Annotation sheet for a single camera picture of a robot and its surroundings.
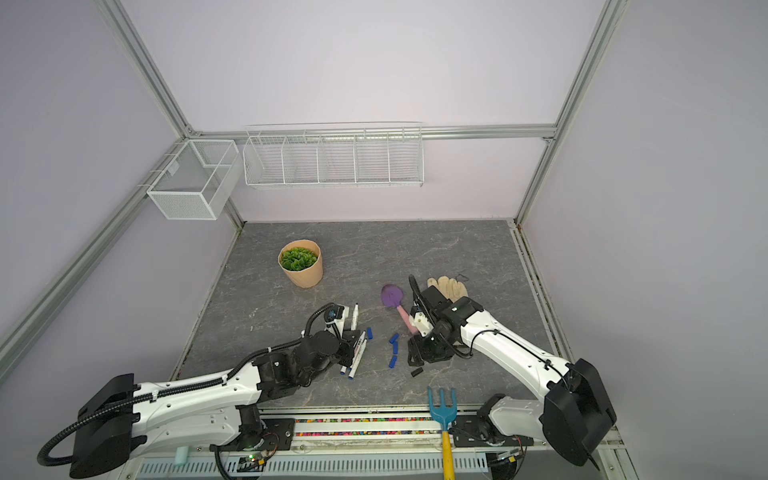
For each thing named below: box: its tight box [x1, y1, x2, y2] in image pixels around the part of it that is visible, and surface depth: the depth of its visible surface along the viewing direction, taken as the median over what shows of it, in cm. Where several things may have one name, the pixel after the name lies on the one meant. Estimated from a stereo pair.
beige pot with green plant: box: [278, 239, 323, 289], surface depth 97 cm
